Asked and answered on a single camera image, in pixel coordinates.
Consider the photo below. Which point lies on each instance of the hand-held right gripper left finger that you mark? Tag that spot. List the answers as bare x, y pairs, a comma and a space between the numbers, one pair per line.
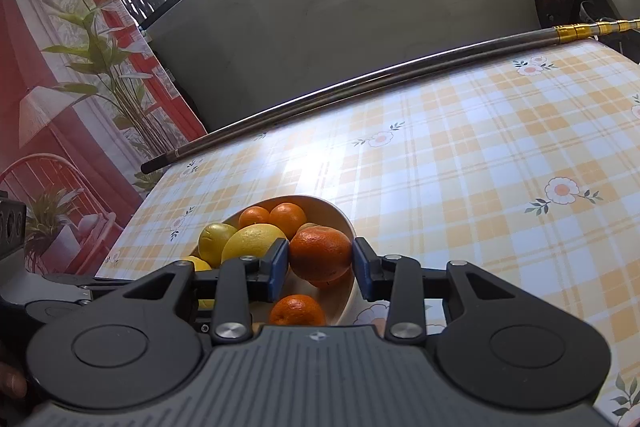
277, 267

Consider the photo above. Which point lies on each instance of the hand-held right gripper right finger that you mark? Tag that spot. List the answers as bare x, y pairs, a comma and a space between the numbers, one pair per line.
362, 267

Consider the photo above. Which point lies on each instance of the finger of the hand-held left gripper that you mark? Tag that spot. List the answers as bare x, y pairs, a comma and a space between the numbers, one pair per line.
100, 281

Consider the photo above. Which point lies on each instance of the orange mandarin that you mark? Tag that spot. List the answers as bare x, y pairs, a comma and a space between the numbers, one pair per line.
332, 282
253, 217
287, 219
320, 254
297, 311

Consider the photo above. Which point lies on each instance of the large yellow lemon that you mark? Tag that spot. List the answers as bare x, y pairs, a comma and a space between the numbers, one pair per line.
252, 244

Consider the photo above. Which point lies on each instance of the small brown kiwi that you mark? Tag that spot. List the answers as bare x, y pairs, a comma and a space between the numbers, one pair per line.
306, 227

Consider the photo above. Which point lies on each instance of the cream bowl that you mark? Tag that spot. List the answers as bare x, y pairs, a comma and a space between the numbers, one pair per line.
327, 211

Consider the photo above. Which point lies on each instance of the person's left hand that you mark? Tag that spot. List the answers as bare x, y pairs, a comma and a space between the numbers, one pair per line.
11, 377

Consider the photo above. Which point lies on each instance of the plaid flower tablecloth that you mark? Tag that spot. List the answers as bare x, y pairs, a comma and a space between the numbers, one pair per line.
475, 157

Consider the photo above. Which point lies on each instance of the telescopic metal pole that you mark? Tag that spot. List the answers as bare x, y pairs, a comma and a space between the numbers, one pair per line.
350, 82

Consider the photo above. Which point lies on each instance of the printed backdrop cloth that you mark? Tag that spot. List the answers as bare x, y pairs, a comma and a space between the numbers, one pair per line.
50, 57

